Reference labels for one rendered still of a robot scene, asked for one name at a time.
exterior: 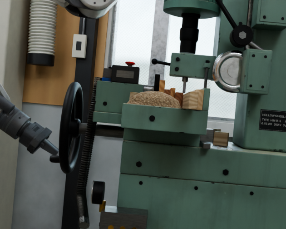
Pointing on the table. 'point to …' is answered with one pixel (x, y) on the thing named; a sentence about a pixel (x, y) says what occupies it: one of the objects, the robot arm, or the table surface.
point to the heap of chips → (155, 99)
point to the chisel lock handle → (160, 62)
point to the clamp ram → (153, 85)
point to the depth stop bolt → (206, 72)
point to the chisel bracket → (190, 66)
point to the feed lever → (239, 31)
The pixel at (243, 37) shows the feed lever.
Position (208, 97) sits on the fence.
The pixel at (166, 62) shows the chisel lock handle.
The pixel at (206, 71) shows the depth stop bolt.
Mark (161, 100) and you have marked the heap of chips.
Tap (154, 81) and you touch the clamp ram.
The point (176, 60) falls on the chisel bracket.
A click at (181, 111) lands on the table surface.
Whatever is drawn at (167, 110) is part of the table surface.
